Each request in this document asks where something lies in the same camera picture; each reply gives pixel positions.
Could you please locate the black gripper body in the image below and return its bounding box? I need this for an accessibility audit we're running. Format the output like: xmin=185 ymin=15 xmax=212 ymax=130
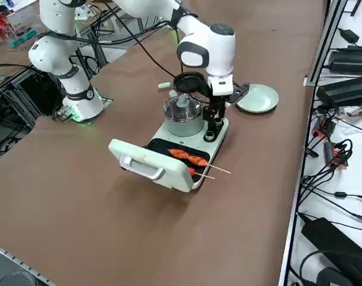
xmin=198 ymin=79 xmax=250 ymax=108

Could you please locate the mint green multifunctional cooking machine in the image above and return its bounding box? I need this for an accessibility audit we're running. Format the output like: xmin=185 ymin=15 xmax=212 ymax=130
xmin=108 ymin=116 xmax=230 ymax=193

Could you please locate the mint green round plate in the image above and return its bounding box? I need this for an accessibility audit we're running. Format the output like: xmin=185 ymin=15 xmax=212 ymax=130
xmin=234 ymin=83 xmax=280 ymax=114

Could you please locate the two-piece orange sausage skewer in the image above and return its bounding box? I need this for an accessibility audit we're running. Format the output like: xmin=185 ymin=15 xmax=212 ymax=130
xmin=167 ymin=148 xmax=232 ymax=174

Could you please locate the red sausage skewer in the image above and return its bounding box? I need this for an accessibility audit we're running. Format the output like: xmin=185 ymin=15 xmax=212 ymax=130
xmin=188 ymin=167 xmax=216 ymax=180

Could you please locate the orange black power strip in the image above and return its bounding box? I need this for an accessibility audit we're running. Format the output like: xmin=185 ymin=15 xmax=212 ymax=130
xmin=322 ymin=141 xmax=350 ymax=170
xmin=311 ymin=114 xmax=336 ymax=139

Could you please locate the large black power brick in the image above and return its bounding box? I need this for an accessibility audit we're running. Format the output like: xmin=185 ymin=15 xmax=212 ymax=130
xmin=316 ymin=76 xmax=362 ymax=108
xmin=301 ymin=217 xmax=362 ymax=269
xmin=328 ymin=44 xmax=362 ymax=75

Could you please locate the small black power adapter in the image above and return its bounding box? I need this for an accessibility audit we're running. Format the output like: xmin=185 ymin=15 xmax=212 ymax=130
xmin=338 ymin=28 xmax=360 ymax=44

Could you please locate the teal plastic object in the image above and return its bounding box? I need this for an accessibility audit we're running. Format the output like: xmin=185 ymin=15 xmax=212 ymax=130
xmin=10 ymin=28 xmax=38 ymax=48

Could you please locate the glass-lidded pot with mint handle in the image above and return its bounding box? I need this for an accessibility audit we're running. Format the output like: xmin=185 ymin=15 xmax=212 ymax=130
xmin=164 ymin=89 xmax=204 ymax=137

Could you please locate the black frying pan mint handle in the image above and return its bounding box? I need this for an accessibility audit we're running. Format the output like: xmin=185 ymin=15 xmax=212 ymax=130
xmin=158 ymin=72 xmax=207 ymax=95

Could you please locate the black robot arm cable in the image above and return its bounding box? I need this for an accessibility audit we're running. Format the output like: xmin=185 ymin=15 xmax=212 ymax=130
xmin=111 ymin=0 xmax=182 ymax=80

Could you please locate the aluminium profile rail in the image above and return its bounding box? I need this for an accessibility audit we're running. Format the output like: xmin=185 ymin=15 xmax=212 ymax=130
xmin=306 ymin=0 xmax=348 ymax=87

